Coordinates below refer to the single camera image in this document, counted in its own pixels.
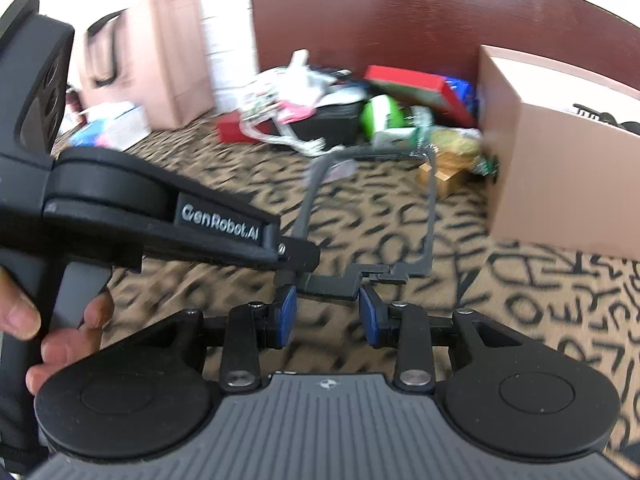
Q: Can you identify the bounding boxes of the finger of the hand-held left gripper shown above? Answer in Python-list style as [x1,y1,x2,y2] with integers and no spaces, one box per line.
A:
[272,237,322,292]

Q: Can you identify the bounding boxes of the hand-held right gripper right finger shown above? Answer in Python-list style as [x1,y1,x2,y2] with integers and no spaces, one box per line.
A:
[359,284,523,392]

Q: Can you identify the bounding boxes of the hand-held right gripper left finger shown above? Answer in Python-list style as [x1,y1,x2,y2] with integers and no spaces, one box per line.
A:
[155,284,300,393]

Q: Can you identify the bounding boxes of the black rectangular clear frame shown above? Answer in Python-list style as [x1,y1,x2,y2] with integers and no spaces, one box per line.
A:
[294,144,438,303]

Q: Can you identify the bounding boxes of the black charger box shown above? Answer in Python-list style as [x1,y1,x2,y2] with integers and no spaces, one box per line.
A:
[292,100,368,143]

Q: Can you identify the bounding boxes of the printed drawstring pouch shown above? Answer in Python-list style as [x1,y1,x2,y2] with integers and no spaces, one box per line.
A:
[239,67,328,156]

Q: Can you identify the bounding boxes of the pink brown cardboard box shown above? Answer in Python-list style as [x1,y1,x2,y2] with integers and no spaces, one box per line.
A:
[477,44,640,261]

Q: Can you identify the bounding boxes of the letter print desktop cloth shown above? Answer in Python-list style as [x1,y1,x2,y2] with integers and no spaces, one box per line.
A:
[0,115,640,480]

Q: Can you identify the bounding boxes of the person's left hand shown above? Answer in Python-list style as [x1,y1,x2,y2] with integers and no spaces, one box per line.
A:
[0,266,115,397]

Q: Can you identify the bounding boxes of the blue pink tissue pack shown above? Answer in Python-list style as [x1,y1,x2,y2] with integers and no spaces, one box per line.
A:
[65,101,149,151]

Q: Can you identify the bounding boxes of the small red box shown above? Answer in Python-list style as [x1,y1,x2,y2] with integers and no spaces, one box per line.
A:
[216,112,256,145]

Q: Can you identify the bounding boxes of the pink paper bag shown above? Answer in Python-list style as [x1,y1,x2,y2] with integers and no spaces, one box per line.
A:
[75,0,217,131]

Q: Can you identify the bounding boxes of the green white packet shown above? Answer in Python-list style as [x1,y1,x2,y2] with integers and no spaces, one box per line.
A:
[372,107,433,153]

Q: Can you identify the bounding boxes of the small golden brown box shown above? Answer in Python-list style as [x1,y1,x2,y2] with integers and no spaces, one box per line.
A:
[419,162,471,200]

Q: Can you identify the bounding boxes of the green white bottle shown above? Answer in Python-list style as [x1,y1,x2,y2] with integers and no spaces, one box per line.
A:
[361,94,406,136]

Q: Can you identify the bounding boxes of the white sock with pink toe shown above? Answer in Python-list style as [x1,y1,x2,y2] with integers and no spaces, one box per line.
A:
[275,49,326,125]

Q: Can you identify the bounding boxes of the yellow snack packet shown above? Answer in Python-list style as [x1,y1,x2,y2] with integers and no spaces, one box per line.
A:
[422,127,483,173]

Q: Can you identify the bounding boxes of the small green packet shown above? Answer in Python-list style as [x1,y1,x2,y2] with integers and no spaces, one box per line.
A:
[472,155,501,181]

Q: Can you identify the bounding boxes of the flat red box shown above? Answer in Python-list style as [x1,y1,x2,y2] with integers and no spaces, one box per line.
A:
[364,65,478,128]

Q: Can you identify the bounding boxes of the blue packet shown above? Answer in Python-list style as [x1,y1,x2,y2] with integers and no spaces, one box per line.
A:
[442,76,478,111]

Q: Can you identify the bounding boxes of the brown wooden board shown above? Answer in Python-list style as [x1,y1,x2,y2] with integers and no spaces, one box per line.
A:
[250,0,640,111]

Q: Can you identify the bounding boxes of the bronze hair claw clip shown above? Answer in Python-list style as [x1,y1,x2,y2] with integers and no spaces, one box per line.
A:
[572,104,618,123]

